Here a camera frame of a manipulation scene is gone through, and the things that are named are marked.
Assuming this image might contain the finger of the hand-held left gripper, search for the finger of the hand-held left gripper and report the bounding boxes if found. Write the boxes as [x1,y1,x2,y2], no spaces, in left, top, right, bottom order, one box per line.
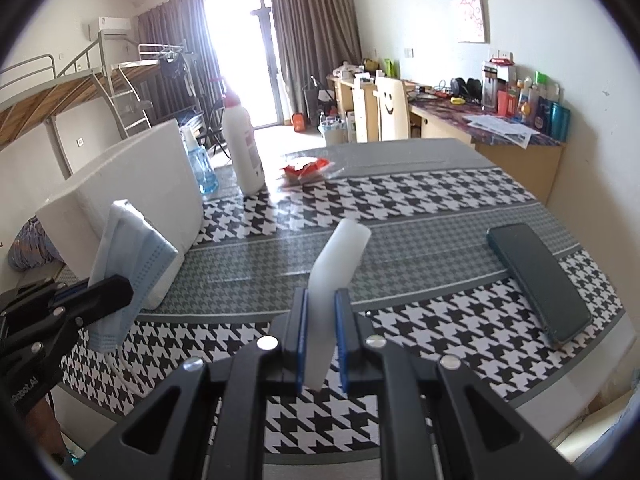
[47,274,135,333]
[12,281,69,312]

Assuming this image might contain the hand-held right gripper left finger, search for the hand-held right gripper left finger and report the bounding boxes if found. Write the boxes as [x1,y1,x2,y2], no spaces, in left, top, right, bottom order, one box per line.
[75,287,308,480]

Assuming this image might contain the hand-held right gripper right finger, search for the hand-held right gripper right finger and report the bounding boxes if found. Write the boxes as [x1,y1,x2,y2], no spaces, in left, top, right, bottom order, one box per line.
[334,287,576,480]

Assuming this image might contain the blue face mask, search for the blue face mask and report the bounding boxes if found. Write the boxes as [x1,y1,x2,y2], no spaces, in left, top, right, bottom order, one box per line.
[89,199,179,352]

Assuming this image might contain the white sponge block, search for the white sponge block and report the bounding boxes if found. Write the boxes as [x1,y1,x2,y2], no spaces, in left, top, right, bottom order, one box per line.
[306,219,372,392]

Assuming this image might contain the white foam box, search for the white foam box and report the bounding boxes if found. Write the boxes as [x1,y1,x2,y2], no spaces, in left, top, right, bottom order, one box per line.
[35,119,205,311]

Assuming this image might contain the person's left forearm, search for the person's left forearm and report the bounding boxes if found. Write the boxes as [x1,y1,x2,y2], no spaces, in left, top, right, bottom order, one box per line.
[22,400,67,462]

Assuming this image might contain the blue bedding bundle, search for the blue bedding bundle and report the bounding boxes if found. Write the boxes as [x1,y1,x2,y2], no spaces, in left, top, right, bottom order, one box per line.
[7,217,67,274]

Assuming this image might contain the houndstooth tablecloth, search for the houndstooth tablecloth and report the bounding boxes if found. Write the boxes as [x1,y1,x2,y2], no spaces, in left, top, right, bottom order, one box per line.
[57,137,629,480]

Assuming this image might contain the blue spray bottle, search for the blue spray bottle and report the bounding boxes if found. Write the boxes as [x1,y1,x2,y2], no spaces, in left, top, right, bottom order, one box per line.
[181,125,220,196]

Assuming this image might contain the red snack packet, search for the red snack packet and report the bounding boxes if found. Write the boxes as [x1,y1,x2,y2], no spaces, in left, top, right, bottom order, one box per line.
[279,157,331,184]

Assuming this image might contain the metal bed ladder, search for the metal bed ladder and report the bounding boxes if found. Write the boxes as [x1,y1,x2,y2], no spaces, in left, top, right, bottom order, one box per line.
[97,32,154,137]

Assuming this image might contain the white pump bottle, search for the white pump bottle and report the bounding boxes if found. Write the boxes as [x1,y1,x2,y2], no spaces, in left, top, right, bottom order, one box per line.
[221,91,266,196]

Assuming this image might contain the metal bunk bed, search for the metal bunk bed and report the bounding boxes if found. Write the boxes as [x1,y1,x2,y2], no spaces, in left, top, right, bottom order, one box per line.
[137,42,202,127]
[0,30,157,182]

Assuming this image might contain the dark green phone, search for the dark green phone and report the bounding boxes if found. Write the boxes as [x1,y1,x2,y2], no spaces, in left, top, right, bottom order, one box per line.
[486,223,594,347]

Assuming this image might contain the black folding chair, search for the black folding chair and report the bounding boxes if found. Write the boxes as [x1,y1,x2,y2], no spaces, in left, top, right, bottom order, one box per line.
[206,97,232,155]

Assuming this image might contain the grey waste bucket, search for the grey waste bucket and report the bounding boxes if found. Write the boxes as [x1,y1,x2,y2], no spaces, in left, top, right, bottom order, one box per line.
[320,117,346,147]

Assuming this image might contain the wooden desk with drawers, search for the wooden desk with drawers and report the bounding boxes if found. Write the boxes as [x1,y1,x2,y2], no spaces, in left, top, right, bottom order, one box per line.
[327,67,382,137]

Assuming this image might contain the wooden chair with smiley face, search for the wooden chair with smiley face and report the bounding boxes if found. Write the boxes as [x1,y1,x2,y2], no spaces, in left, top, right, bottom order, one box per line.
[352,76,411,144]

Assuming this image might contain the hanging dark clothes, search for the hanging dark clothes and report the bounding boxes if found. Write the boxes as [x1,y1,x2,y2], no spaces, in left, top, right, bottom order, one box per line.
[160,52,194,82]

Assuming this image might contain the desk with patterned cover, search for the desk with patterned cover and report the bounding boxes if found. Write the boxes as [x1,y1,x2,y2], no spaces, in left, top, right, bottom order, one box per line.
[409,95,569,207]

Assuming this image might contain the printed paper sheets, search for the printed paper sheets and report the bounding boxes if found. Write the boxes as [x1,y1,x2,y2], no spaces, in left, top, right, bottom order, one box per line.
[462,114,541,149]

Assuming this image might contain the white air conditioner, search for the white air conditioner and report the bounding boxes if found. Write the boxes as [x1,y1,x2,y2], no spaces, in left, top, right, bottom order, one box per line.
[89,16,132,41]

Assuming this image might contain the black headphones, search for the black headphones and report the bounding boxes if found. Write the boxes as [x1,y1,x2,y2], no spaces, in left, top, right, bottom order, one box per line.
[450,77,484,106]

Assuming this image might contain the brown curtain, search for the brown curtain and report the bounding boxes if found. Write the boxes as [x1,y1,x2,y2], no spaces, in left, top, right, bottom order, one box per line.
[137,0,221,127]
[267,0,364,112]

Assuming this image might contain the glass balcony door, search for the glass balcony door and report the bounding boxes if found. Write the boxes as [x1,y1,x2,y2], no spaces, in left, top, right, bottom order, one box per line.
[202,0,281,129]

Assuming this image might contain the row of toiletry bottles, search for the row of toiletry bottles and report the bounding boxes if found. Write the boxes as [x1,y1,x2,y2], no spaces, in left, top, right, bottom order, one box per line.
[481,57,572,142]

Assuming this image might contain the pink wall picture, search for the pink wall picture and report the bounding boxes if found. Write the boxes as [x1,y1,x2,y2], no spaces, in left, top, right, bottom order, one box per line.
[457,0,489,44]

